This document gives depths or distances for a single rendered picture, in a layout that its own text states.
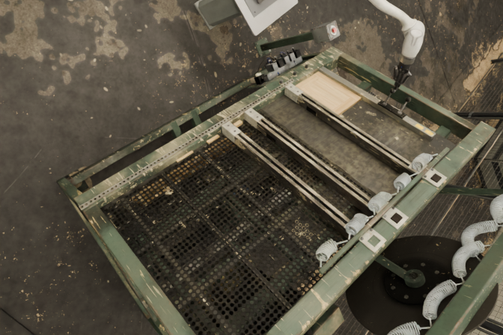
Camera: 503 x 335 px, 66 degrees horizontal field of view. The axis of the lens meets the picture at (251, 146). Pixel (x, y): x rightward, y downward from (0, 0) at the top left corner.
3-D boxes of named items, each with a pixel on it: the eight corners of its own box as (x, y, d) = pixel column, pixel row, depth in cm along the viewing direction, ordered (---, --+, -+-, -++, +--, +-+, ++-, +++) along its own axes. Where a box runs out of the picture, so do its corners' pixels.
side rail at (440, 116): (341, 63, 314) (343, 52, 306) (470, 137, 260) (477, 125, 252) (337, 66, 312) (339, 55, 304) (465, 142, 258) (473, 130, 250)
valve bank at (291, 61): (286, 45, 316) (305, 41, 296) (292, 62, 321) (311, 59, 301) (239, 71, 294) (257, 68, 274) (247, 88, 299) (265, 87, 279)
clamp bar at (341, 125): (292, 89, 283) (295, 62, 265) (440, 188, 225) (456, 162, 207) (282, 96, 278) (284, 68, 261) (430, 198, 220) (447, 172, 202)
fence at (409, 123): (322, 70, 299) (322, 66, 296) (433, 137, 252) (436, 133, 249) (318, 72, 296) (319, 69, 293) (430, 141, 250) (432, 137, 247)
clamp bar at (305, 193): (231, 127, 257) (230, 99, 239) (381, 250, 199) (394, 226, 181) (219, 134, 252) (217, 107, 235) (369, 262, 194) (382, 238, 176)
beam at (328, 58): (330, 57, 320) (332, 45, 312) (341, 63, 315) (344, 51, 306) (78, 209, 221) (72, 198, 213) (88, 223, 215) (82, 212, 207)
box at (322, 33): (319, 24, 311) (336, 19, 296) (324, 38, 315) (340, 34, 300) (309, 29, 305) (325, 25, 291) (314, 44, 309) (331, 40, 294)
